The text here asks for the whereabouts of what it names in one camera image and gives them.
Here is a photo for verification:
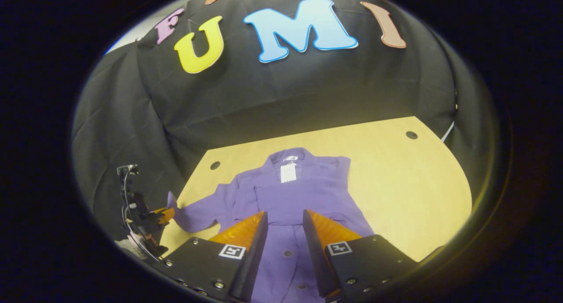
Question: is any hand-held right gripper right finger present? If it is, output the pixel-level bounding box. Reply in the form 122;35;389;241
302;209;418;303

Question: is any purple button shirt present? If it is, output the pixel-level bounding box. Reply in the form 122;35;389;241
166;147;374;303

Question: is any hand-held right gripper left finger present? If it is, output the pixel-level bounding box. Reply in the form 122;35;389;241
156;211;269;303

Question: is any black backdrop cloth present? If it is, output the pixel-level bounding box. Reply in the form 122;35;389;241
72;0;497;242

